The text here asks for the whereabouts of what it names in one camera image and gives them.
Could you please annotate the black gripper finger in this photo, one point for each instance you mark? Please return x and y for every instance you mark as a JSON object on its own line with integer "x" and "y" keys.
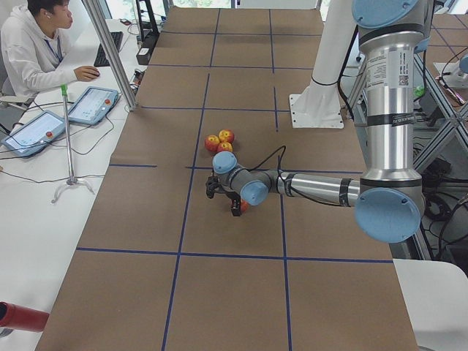
{"x": 235, "y": 207}

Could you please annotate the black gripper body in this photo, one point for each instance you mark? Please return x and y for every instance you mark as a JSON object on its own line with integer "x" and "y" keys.
{"x": 232, "y": 199}

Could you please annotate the lone red yellow apple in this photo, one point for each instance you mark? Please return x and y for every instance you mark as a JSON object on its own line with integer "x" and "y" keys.
{"x": 244, "y": 206}

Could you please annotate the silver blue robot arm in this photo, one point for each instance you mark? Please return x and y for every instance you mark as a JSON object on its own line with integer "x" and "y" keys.
{"x": 387, "y": 199}

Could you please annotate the red yellow apple front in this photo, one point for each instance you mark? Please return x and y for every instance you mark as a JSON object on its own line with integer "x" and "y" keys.
{"x": 224, "y": 146}

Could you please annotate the red yellow apple side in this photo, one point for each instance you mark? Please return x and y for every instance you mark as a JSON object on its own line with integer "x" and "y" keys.
{"x": 211, "y": 143}

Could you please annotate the red yellow apple rear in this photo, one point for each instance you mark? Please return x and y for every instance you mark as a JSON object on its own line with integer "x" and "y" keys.
{"x": 226, "y": 136}

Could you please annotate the brown paper table mat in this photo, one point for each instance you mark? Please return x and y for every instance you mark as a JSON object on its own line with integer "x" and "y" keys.
{"x": 192, "y": 243}

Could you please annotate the teach pendant far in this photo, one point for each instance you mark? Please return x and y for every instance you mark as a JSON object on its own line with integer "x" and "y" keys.
{"x": 92, "y": 105}

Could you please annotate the teach pendant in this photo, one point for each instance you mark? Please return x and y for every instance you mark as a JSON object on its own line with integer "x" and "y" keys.
{"x": 92, "y": 105}
{"x": 34, "y": 136}

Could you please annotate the black computer box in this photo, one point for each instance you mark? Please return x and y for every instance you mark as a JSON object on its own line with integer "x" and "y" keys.
{"x": 146, "y": 50}

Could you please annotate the teach pendant near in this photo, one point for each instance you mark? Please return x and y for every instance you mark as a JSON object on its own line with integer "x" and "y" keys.
{"x": 34, "y": 136}

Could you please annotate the person in white hoodie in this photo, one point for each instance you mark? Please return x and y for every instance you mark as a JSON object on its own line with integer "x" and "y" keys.
{"x": 34, "y": 42}

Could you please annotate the red bottle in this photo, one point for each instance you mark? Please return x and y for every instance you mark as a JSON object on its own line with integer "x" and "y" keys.
{"x": 22, "y": 318}

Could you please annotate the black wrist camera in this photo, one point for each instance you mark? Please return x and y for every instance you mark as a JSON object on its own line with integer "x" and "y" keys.
{"x": 212, "y": 186}

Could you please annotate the aluminium frame post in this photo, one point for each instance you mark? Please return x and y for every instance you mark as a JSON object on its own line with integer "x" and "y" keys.
{"x": 98, "y": 20}

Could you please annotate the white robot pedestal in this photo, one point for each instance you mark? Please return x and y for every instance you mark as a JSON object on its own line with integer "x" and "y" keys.
{"x": 318, "y": 106}

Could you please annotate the green handled reacher grabber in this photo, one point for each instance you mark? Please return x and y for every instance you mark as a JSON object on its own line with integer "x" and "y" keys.
{"x": 72, "y": 181}

